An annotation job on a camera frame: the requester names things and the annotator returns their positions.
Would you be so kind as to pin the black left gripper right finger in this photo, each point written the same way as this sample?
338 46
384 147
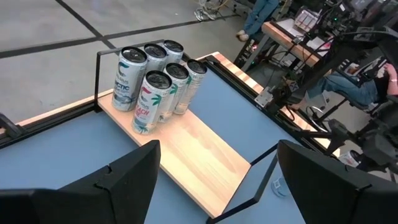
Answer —
342 199

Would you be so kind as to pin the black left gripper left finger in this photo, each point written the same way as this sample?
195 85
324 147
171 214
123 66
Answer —
93 205

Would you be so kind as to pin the white Celsius Peach Vibe can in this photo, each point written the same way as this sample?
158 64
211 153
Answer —
177 81
194 87
149 109

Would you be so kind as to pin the white Celsius Arctic Vibe can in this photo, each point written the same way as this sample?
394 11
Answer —
174 54
157 60
127 84

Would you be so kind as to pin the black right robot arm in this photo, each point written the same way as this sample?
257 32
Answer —
339 63

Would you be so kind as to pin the blue silver Red Bull can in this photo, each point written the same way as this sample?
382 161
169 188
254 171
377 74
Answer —
280 188

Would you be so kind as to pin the blue table mat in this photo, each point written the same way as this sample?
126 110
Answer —
62 149

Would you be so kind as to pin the wooden workbench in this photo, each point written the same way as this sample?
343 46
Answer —
280 34

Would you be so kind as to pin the wooden shelf black metal frame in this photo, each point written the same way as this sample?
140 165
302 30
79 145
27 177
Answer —
192 155

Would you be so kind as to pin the silver mounting bracket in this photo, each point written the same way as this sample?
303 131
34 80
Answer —
264 97

